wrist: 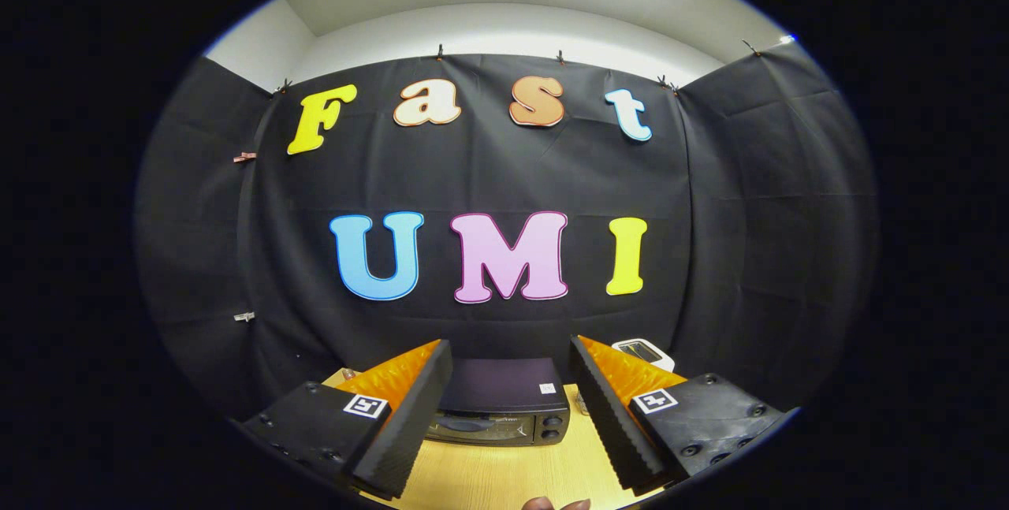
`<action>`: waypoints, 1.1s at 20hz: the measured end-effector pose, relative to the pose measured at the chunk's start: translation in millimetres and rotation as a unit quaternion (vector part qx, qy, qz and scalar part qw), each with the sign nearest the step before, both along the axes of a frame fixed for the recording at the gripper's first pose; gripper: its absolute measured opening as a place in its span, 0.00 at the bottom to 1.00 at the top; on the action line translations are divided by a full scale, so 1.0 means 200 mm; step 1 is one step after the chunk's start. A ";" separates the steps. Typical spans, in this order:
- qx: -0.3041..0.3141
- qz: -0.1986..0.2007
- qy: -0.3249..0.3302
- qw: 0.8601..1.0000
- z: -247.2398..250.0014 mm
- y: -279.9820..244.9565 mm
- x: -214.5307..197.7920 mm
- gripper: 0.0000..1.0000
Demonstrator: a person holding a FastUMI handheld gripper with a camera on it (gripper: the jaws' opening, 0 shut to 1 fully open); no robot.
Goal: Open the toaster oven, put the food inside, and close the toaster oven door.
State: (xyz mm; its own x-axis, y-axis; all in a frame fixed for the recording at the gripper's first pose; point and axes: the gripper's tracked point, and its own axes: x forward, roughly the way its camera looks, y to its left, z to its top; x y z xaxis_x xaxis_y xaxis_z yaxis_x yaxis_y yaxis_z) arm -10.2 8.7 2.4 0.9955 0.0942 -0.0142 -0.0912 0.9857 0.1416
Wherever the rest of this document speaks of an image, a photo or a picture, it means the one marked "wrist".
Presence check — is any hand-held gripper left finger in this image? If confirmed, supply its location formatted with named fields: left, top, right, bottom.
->
left=240, top=339, right=454, bottom=501

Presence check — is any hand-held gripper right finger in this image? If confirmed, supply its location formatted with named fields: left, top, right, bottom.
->
left=569, top=335, right=799, bottom=497

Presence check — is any black toaster oven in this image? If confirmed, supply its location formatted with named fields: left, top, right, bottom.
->
left=426, top=358, right=572, bottom=448

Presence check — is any white bread toaster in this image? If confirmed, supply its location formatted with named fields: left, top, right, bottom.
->
left=611, top=338, right=676, bottom=373

